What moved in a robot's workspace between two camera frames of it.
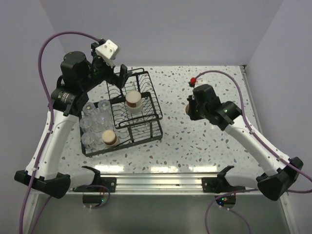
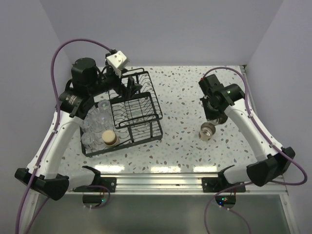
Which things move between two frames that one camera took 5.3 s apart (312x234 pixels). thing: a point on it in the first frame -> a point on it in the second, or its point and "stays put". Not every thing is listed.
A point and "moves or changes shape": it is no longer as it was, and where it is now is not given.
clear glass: x=104 y=123 stays put
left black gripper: x=123 y=74 -> x=131 y=87
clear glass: x=89 y=112 stays put
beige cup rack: x=134 y=102 moves or changes shape
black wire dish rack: x=126 y=121 stays put
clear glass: x=105 y=114 stays put
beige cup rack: x=109 y=138 stays put
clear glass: x=89 y=140 stays put
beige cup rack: x=187 y=108 -> x=207 y=130
